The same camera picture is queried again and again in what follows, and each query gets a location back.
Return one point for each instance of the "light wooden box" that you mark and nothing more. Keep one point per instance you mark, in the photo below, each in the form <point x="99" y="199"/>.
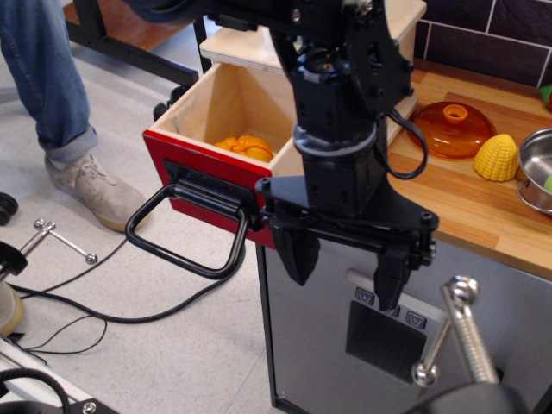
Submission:
<point x="255" y="51"/>

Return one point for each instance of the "blue jeans leg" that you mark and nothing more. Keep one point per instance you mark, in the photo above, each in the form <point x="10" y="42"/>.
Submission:
<point x="36" y="47"/>

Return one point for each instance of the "toy kitchen oven cabinet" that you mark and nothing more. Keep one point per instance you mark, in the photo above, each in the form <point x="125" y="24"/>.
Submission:
<point x="331" y="349"/>

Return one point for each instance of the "silver clamp screw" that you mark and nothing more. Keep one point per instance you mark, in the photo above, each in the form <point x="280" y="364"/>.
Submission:
<point x="458" y="296"/>
<point x="46" y="229"/>

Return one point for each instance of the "yellow toy corn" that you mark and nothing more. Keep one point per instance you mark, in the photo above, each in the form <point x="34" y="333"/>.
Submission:
<point x="497" y="160"/>

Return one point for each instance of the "orange toy pumpkin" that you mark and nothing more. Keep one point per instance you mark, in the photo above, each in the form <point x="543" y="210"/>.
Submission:
<point x="247" y="145"/>

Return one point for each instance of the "steel pot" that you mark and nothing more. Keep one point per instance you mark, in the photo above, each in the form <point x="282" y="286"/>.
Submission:
<point x="535" y="162"/>

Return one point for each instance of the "green toy vegetable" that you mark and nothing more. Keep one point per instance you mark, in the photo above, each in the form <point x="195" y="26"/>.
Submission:
<point x="546" y="95"/>

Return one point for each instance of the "black frame wooden table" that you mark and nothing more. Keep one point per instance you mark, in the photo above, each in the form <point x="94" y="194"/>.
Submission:
<point x="114" y="29"/>

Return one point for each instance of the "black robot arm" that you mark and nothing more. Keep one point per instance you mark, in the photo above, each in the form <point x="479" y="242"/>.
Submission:
<point x="347" y="76"/>

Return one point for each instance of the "left silver clamp screw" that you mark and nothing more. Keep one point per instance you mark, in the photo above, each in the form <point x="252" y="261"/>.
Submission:
<point x="46" y="229"/>

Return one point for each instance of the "black caster wheel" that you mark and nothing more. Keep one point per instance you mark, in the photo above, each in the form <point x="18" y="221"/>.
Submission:
<point x="8" y="208"/>

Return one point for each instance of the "beige sneaker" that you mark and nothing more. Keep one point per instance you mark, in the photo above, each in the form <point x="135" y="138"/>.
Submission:
<point x="111" y="200"/>

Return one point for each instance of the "black metal drawer handle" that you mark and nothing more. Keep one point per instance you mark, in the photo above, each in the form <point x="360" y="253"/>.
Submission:
<point x="194" y="246"/>

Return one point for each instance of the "orange glass pot lid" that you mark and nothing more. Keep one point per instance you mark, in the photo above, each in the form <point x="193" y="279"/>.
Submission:
<point x="453" y="131"/>

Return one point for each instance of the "red front wooden drawer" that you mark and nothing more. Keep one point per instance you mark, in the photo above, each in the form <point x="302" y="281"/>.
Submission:
<point x="228" y="102"/>

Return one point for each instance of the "near silver clamp screw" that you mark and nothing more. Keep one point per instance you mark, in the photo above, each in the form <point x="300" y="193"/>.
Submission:
<point x="458" y="296"/>

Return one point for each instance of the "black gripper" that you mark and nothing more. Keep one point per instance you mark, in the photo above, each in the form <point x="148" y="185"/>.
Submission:
<point x="344" y="196"/>

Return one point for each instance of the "aluminium frame with cable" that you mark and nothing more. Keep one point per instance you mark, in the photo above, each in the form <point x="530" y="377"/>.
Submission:
<point x="28" y="385"/>

